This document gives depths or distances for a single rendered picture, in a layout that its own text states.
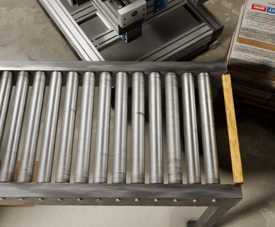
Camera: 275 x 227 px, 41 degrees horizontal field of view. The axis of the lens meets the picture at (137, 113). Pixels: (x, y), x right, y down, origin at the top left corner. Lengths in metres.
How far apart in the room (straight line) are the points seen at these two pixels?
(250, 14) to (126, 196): 0.94
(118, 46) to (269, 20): 0.94
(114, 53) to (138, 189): 1.16
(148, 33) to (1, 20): 1.09
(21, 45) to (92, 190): 1.59
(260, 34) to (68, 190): 1.09
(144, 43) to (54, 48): 0.65
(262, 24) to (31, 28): 1.62
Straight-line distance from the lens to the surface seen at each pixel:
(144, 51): 2.24
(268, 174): 2.24
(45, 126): 1.38
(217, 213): 1.51
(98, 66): 1.47
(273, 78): 2.03
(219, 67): 1.49
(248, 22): 1.73
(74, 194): 1.26
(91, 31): 2.35
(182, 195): 1.26
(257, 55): 1.90
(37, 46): 2.61
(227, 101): 1.40
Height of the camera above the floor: 2.01
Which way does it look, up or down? 63 degrees down
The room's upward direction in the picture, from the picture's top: straight up
